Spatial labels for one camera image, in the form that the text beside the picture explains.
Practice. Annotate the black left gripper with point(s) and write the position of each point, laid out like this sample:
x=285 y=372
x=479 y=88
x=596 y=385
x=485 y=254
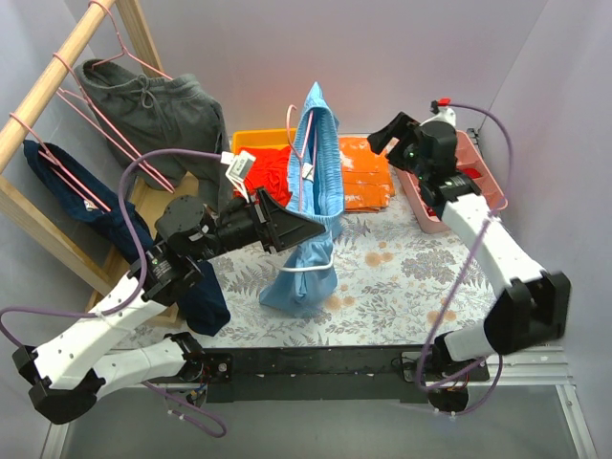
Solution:
x=267 y=220

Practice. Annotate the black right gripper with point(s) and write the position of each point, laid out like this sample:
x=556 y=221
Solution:
x=397 y=139

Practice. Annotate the orange bleached denim shorts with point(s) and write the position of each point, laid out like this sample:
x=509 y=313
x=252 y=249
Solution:
x=366 y=176

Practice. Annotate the light blue shorts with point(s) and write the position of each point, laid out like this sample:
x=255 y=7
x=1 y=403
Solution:
x=308 y=276

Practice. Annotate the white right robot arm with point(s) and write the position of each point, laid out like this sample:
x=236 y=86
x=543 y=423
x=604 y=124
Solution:
x=531 y=304

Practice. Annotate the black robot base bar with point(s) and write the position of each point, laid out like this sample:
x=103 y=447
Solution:
x=329 y=373

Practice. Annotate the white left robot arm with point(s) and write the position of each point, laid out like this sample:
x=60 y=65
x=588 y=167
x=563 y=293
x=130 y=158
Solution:
x=71 y=372

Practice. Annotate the bright orange shorts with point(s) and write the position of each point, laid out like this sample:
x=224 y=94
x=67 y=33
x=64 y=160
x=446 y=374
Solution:
x=270 y=170

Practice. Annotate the navy blue shorts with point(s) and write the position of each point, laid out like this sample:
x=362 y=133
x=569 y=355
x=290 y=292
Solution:
x=203 y=306

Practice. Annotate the grey sweat shorts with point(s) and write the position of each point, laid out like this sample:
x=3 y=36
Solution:
x=152 y=116

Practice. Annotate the yellow plastic tray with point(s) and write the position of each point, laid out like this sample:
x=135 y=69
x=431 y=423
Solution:
x=262 y=143

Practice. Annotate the pink compartment organizer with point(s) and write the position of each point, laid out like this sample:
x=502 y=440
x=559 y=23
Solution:
x=470 y=162

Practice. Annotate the wooden clothes rack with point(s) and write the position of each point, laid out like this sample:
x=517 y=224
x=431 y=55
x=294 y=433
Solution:
x=17 y=207

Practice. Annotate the floral table mat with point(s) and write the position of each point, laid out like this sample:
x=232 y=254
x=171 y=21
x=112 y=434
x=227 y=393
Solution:
x=393 y=279

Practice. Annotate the pink wire hanger with grey shorts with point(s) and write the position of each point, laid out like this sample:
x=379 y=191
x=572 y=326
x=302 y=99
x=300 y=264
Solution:
x=134 y=81

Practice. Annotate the pink wire hanger with navy shorts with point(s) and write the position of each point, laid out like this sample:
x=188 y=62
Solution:
x=62 y=171

